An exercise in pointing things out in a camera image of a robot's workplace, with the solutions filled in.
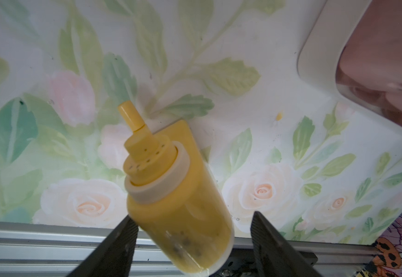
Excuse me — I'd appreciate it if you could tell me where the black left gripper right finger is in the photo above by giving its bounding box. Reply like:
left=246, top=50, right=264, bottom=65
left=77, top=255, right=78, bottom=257
left=251, top=211, right=320, bottom=277

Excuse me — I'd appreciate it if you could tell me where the pink pencil sharpener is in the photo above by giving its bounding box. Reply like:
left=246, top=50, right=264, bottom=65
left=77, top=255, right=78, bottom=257
left=336, top=1, right=402, bottom=127

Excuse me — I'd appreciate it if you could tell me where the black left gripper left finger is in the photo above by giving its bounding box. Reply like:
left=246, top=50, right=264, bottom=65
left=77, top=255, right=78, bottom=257
left=68, top=216, right=139, bottom=277

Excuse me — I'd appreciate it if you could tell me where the white right storage tray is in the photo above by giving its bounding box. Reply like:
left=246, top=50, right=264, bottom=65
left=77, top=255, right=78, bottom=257
left=297, top=1, right=402, bottom=129

